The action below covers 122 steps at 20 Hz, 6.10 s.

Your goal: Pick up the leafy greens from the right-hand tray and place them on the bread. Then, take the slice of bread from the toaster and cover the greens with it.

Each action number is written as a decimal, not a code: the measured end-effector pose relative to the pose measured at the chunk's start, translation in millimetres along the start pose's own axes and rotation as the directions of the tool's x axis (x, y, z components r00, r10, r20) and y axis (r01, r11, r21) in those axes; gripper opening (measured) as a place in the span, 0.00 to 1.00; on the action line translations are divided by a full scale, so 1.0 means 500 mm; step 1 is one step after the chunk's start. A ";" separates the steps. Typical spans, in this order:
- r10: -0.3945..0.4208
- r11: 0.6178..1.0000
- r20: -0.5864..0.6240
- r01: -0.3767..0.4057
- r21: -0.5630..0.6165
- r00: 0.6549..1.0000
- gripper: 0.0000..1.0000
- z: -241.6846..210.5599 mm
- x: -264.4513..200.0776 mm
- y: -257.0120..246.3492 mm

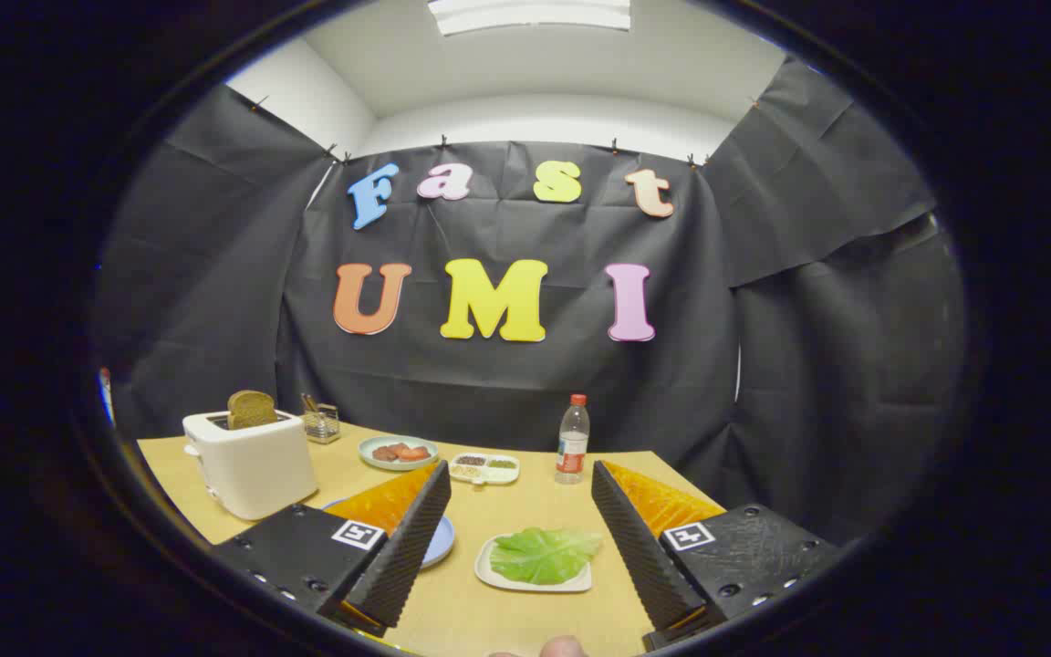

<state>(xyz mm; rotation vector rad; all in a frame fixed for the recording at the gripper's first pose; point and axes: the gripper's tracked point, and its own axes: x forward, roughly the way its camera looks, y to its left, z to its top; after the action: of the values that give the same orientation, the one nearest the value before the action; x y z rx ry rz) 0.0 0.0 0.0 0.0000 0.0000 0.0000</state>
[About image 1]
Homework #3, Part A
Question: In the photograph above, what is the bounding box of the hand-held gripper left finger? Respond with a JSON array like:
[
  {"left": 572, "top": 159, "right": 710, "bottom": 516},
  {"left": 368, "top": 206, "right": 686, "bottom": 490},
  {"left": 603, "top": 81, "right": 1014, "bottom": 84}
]
[{"left": 211, "top": 461, "right": 452, "bottom": 638}]

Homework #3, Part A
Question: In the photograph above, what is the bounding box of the white toaster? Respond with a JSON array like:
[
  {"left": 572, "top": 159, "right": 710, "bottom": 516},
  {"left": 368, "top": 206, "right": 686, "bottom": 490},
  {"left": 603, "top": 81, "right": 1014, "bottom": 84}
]
[{"left": 182, "top": 409, "right": 318, "bottom": 521}]

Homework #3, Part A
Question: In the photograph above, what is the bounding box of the blue plate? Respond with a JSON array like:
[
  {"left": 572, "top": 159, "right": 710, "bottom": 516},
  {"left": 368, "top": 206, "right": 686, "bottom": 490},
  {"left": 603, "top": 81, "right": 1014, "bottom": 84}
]
[{"left": 323, "top": 497, "right": 455, "bottom": 569}]

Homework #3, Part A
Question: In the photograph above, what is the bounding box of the black backdrop cloth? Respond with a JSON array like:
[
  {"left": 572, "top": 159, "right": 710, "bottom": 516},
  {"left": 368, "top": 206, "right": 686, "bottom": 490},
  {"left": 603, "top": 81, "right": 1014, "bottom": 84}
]
[{"left": 92, "top": 57, "right": 969, "bottom": 548}]

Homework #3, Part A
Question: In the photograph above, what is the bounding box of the pale green plate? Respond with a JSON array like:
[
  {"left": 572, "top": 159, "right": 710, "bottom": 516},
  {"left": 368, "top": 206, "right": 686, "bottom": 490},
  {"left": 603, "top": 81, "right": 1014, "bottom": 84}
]
[{"left": 359, "top": 435, "right": 440, "bottom": 472}]

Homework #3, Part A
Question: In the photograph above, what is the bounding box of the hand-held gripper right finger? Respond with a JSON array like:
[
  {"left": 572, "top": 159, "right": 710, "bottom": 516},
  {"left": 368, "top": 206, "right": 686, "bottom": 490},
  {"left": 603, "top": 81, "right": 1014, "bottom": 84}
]
[{"left": 591, "top": 461, "right": 846, "bottom": 651}]

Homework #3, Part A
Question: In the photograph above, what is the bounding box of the green lettuce leaf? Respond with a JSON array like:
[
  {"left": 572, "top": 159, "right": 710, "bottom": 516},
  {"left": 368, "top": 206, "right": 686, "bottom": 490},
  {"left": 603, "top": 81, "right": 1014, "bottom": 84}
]
[{"left": 489, "top": 527, "right": 603, "bottom": 586}]

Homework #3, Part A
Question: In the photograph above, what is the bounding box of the clear utensil holder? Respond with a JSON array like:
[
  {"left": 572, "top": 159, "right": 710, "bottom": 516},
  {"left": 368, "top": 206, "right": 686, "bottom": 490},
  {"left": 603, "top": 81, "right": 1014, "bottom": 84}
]
[{"left": 300, "top": 394, "right": 342, "bottom": 444}]

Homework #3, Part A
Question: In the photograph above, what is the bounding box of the white divided seasoning tray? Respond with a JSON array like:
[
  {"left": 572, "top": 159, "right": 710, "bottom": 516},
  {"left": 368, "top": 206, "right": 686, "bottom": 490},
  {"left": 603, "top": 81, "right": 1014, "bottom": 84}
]
[{"left": 449, "top": 453, "right": 521, "bottom": 486}]

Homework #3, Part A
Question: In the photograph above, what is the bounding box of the clear red-capped water bottle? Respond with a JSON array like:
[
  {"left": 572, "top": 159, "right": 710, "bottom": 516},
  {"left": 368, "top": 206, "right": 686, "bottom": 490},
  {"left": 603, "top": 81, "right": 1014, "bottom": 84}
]
[{"left": 555, "top": 394, "right": 591, "bottom": 485}]

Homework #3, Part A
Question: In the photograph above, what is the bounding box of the brown toast slice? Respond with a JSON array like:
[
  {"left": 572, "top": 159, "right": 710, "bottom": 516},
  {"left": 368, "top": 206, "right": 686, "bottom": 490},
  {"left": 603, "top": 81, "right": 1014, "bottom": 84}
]
[{"left": 227, "top": 391, "right": 279, "bottom": 431}]

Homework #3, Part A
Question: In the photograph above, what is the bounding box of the ceiling light panel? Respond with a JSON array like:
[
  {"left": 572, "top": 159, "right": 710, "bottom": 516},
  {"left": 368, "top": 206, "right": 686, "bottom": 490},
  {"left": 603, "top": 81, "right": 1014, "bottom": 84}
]
[{"left": 427, "top": 0, "right": 632, "bottom": 37}]

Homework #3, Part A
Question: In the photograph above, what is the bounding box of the white rectangular plate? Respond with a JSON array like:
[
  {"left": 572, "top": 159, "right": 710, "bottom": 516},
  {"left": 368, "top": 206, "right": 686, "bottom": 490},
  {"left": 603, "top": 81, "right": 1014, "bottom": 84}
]
[{"left": 474, "top": 532, "right": 594, "bottom": 593}]

